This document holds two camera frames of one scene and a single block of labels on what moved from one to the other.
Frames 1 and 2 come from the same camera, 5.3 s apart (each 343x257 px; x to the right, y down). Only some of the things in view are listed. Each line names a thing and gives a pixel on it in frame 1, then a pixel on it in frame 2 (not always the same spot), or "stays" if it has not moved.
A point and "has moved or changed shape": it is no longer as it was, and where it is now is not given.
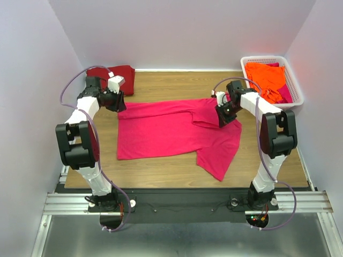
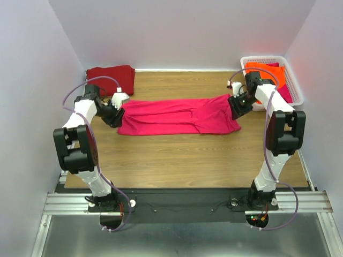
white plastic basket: x=296 y=94 stays
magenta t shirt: x=147 y=128 has moved or changed shape
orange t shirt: x=269 y=78 stays
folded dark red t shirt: x=127 y=72 stays
